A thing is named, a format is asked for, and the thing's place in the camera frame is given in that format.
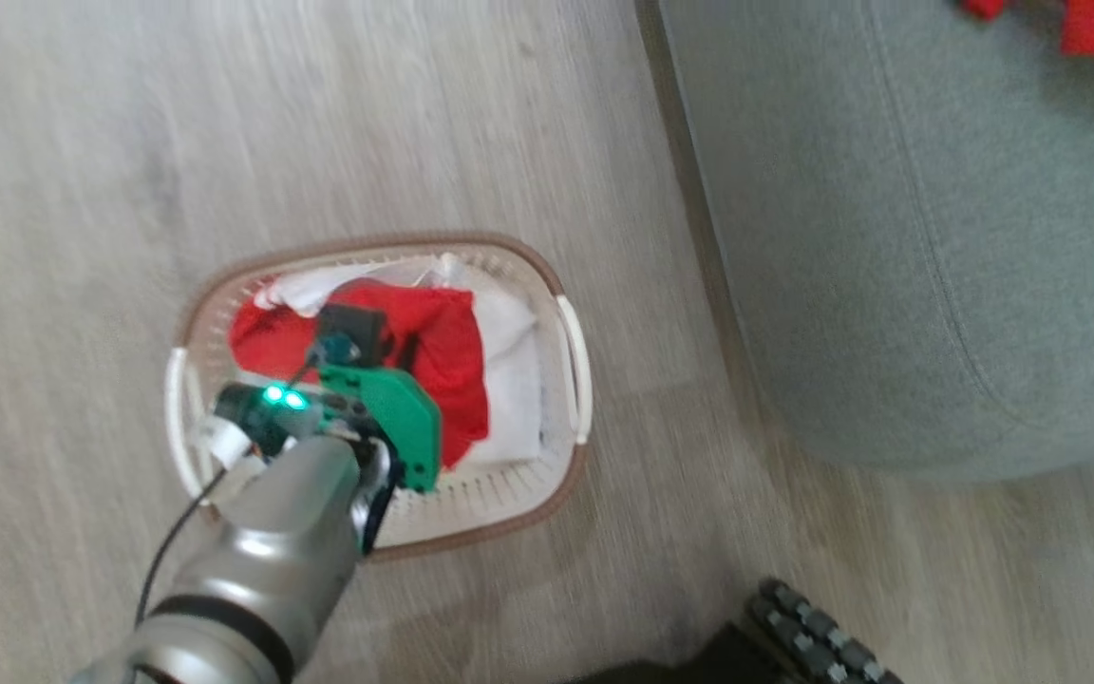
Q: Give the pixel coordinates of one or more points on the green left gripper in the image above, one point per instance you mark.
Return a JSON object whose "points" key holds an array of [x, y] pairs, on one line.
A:
{"points": [[395, 427]]}

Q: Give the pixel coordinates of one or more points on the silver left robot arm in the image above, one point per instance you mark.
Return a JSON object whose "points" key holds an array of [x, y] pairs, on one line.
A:
{"points": [[272, 551]]}

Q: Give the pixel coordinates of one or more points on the white cloth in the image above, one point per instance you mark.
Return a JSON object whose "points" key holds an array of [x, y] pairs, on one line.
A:
{"points": [[509, 380]]}

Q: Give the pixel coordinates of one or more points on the grey fabric sofa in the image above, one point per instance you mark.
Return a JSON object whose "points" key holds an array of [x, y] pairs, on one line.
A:
{"points": [[936, 237]]}

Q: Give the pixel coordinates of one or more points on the white plastic laundry basket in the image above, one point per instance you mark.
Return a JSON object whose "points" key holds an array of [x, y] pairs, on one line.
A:
{"points": [[499, 494]]}

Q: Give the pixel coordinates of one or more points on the black grey omni wheel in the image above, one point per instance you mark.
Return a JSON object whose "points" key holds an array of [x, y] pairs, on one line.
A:
{"points": [[813, 632]]}

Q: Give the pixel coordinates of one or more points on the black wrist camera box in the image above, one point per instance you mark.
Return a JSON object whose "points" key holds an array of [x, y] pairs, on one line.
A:
{"points": [[357, 328]]}

